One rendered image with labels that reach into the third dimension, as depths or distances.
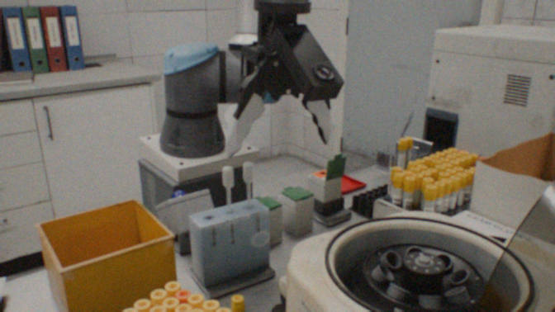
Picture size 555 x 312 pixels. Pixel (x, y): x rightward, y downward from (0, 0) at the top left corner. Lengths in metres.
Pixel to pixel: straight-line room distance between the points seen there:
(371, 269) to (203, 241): 0.22
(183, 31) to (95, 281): 2.63
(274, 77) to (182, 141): 0.47
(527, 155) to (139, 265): 0.63
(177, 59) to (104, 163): 1.45
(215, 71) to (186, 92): 0.07
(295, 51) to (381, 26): 2.29
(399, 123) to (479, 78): 1.80
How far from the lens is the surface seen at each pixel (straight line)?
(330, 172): 0.78
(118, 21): 2.94
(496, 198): 0.72
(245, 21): 1.00
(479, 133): 1.05
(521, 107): 1.00
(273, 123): 3.60
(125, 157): 2.40
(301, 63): 0.54
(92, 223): 0.68
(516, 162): 0.84
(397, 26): 2.76
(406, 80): 2.74
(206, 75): 0.98
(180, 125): 1.02
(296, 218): 0.75
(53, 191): 2.36
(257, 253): 0.65
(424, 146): 1.05
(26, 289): 0.73
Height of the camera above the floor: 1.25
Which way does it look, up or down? 20 degrees down
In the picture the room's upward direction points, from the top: straight up
